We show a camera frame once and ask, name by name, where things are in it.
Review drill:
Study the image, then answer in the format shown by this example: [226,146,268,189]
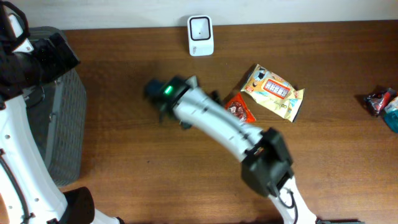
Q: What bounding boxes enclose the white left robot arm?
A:
[1,1,123,223]

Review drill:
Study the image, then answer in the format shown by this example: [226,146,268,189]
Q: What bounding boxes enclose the red snack packet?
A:
[224,93,256,123]

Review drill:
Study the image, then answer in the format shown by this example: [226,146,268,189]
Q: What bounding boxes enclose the yellow snack bag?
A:
[240,64,305,123]

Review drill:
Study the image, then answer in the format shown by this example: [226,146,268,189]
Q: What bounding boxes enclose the grey plastic lattice basket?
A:
[23,26,88,187]

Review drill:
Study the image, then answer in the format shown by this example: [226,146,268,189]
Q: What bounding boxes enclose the black snack packet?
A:
[364,88,397,116]

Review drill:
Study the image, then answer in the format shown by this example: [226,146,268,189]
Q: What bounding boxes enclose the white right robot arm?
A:
[144,76,323,224]

